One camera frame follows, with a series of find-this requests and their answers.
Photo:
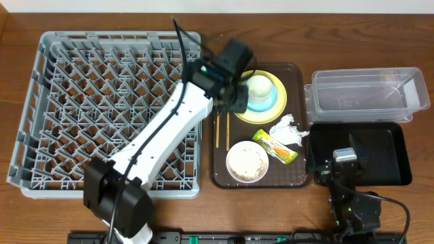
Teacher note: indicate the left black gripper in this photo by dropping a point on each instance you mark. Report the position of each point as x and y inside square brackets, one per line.
[238, 102]

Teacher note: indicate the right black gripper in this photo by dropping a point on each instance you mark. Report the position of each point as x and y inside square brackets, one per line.
[329, 170]

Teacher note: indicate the light blue bowl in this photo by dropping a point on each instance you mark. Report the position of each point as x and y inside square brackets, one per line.
[266, 105]

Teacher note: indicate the white cup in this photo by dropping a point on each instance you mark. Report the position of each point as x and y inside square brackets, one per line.
[259, 89]

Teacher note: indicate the wooden chopstick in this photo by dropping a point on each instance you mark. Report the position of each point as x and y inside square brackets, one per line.
[217, 130]
[228, 131]

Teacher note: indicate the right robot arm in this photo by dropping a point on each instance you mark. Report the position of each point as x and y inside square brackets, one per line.
[354, 213]

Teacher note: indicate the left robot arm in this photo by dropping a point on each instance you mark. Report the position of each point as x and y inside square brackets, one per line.
[116, 189]

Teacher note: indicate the grey plastic dishwasher rack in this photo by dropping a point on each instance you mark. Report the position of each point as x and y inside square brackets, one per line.
[89, 95]

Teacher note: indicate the yellow plate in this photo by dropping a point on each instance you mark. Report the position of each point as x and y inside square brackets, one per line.
[269, 115]

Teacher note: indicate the black plastic bin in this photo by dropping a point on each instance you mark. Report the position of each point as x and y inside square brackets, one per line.
[388, 163]

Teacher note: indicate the crumpled white tissue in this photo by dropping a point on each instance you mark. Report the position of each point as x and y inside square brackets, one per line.
[286, 133]

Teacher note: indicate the green yellow snack wrapper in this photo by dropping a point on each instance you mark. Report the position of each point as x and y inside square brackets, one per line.
[274, 147]

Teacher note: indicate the dark brown serving tray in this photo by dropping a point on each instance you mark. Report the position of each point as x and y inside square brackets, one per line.
[279, 175]

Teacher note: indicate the clear plastic bin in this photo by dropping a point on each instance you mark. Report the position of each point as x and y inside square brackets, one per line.
[366, 95]

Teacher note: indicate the white bowl with food residue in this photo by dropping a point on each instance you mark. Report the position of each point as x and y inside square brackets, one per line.
[247, 162]

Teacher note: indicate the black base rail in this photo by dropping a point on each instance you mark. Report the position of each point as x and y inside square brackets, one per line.
[297, 237]

